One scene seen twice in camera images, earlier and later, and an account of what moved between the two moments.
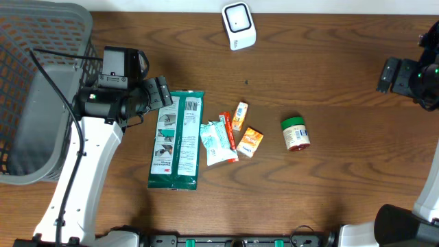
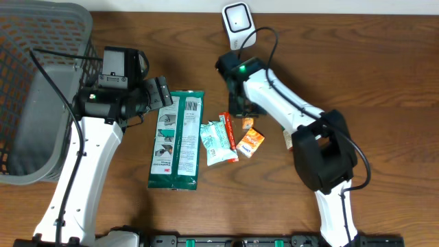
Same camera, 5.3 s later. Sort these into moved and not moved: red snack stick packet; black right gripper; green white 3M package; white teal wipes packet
Moved: black right gripper
Not moved: green white 3M package; red snack stick packet; white teal wipes packet
